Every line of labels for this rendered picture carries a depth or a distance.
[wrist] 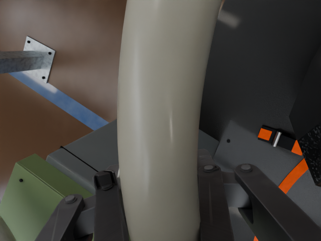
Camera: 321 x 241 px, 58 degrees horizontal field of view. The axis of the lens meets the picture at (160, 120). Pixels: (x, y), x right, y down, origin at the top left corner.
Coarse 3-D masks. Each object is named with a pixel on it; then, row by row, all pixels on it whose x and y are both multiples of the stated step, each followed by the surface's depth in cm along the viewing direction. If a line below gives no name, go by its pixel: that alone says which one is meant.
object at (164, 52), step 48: (144, 0) 8; (192, 0) 8; (144, 48) 9; (192, 48) 9; (144, 96) 9; (192, 96) 9; (144, 144) 9; (192, 144) 10; (144, 192) 10; (192, 192) 10; (144, 240) 11; (192, 240) 11
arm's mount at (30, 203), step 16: (32, 160) 74; (16, 176) 71; (32, 176) 70; (48, 176) 72; (64, 176) 74; (16, 192) 72; (32, 192) 71; (48, 192) 69; (64, 192) 70; (80, 192) 72; (0, 208) 75; (16, 208) 73; (32, 208) 72; (48, 208) 70; (16, 224) 75; (32, 224) 73; (16, 240) 76; (32, 240) 74
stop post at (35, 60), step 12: (24, 48) 166; (36, 48) 163; (48, 48) 160; (0, 60) 136; (12, 60) 143; (24, 60) 150; (36, 60) 159; (48, 60) 162; (0, 72) 140; (36, 72) 167; (48, 72) 164
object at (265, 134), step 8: (264, 128) 132; (272, 128) 131; (264, 136) 132; (272, 136) 131; (280, 136) 128; (288, 136) 129; (272, 144) 130; (280, 144) 128; (288, 144) 127; (296, 144) 125; (296, 152) 125
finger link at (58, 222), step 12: (60, 204) 15; (72, 204) 14; (84, 204) 15; (60, 216) 14; (72, 216) 13; (48, 228) 13; (60, 228) 13; (72, 228) 13; (36, 240) 12; (48, 240) 12; (60, 240) 12; (72, 240) 13; (84, 240) 15
